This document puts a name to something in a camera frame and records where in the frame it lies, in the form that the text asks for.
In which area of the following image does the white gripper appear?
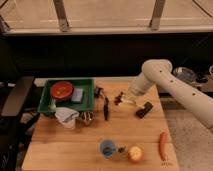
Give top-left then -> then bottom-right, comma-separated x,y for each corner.
122,80 -> 146,104

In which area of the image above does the yellow banana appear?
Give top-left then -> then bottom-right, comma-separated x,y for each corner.
118,99 -> 144,108

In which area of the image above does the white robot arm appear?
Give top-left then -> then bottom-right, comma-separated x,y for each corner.
121,59 -> 213,133

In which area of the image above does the metal cup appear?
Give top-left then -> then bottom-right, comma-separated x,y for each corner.
78,111 -> 93,127

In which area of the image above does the blue cup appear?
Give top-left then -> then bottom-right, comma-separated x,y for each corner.
99,140 -> 116,158

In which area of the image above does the red grape bunch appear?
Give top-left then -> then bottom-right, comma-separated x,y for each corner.
114,92 -> 124,105

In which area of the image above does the black rectangular block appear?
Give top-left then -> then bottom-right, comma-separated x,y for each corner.
136,102 -> 153,119

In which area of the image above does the green plastic tray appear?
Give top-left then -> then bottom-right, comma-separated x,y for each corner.
37,78 -> 94,116

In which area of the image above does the small dark toy piece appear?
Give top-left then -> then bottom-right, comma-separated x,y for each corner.
117,146 -> 126,153

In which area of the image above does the red yellow apple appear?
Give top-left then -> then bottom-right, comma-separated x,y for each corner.
128,146 -> 143,163

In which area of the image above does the white crumpled cloth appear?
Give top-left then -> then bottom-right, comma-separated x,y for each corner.
55,107 -> 80,130

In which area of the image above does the metal bowl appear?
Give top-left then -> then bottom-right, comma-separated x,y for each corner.
173,67 -> 196,83

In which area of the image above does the red bowl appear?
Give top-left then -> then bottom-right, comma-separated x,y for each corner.
50,81 -> 74,101

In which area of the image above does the orange carrot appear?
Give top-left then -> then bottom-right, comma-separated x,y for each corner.
159,132 -> 167,161

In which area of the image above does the black office chair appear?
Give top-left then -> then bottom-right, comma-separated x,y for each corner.
0,76 -> 35,171

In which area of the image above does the black handled knife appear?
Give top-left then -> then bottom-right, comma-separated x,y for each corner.
94,87 -> 109,120

